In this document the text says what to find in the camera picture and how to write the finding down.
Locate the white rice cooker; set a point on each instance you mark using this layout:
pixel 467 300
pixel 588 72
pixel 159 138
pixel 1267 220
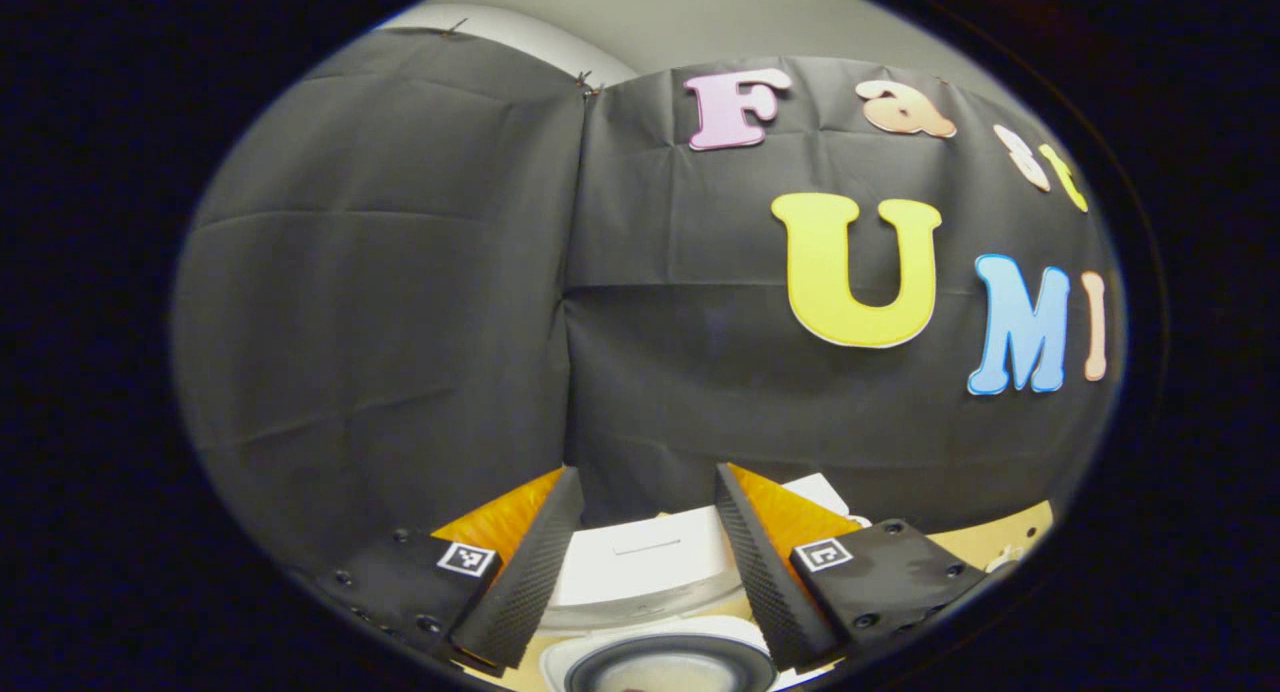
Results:
pixel 650 567

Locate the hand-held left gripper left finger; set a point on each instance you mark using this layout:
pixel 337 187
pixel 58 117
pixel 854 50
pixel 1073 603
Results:
pixel 530 582

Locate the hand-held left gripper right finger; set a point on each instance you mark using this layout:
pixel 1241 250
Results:
pixel 765 582

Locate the black backdrop cloth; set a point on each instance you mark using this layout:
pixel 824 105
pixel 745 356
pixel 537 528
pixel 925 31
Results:
pixel 400 322

